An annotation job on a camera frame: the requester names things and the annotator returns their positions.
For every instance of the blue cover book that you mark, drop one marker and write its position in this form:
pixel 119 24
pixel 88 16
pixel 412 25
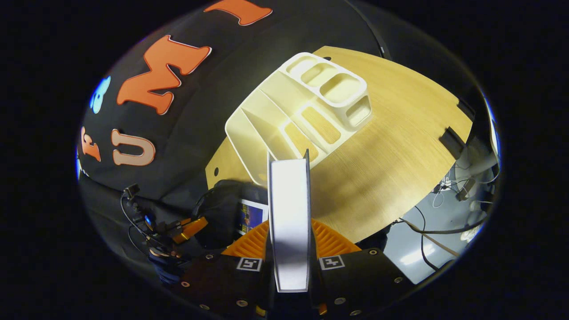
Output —
pixel 251 218

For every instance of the black table edge bracket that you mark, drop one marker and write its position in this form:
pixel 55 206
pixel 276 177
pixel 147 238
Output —
pixel 451 140
pixel 466 109

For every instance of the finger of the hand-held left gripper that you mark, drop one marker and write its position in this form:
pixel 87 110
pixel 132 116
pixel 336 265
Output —
pixel 191 226

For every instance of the dark backdrop frame pole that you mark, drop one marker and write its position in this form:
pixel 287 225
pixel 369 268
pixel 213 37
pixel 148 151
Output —
pixel 373 31

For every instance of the black schoolbag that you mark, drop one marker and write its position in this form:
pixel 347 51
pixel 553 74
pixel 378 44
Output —
pixel 218 213

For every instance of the cream plastic bookshelf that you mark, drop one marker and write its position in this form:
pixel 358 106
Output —
pixel 266 124

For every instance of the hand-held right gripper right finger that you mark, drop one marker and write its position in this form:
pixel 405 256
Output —
pixel 355 284

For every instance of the grey spine book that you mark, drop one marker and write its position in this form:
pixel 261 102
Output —
pixel 289 222

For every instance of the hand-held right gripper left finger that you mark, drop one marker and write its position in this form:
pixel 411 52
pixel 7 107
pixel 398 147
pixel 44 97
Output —
pixel 222 284

